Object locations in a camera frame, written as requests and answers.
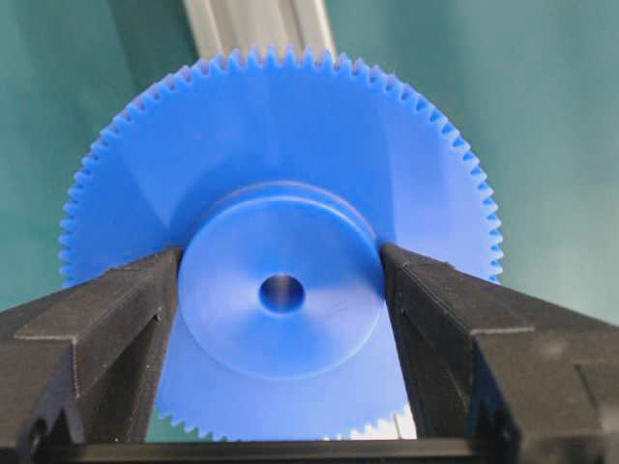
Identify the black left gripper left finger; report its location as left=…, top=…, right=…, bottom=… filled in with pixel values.
left=1, top=247, right=182, bottom=448

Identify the large blue plastic gear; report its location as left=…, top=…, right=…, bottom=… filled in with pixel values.
left=60, top=50, right=502, bottom=440

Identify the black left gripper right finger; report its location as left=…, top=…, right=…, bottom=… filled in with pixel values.
left=380, top=244, right=618, bottom=443

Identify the silver aluminium extrusion rail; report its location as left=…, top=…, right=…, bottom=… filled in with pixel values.
left=184, top=0, right=337, bottom=58

